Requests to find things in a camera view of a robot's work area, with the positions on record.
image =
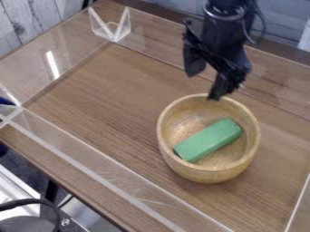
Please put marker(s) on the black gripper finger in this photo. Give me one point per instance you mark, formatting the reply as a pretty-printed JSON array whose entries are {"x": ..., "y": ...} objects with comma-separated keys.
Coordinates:
[
  {"x": 195, "y": 60},
  {"x": 228, "y": 82}
]

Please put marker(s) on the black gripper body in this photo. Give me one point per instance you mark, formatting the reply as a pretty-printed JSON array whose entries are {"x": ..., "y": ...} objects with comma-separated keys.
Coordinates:
[{"x": 220, "y": 34}]

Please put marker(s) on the green rectangular block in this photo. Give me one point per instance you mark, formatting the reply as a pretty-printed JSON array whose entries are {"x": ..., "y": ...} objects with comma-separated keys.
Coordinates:
[{"x": 208, "y": 140}]

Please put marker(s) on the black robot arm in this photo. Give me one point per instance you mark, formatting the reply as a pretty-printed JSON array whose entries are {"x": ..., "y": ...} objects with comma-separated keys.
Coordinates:
[{"x": 227, "y": 6}]

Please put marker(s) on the brown wooden bowl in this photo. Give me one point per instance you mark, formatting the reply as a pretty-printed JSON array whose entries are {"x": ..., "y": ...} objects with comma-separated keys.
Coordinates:
[{"x": 187, "y": 116}]

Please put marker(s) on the clear acrylic corner bracket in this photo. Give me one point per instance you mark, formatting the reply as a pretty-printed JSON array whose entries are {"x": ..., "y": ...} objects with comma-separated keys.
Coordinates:
[{"x": 110, "y": 31}]

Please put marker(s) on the clear acrylic front wall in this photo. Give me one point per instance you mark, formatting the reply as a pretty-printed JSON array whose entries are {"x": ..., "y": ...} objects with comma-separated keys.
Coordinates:
[{"x": 106, "y": 139}]

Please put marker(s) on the black metal bracket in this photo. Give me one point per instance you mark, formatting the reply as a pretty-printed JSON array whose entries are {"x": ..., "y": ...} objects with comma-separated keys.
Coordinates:
[{"x": 69, "y": 225}]

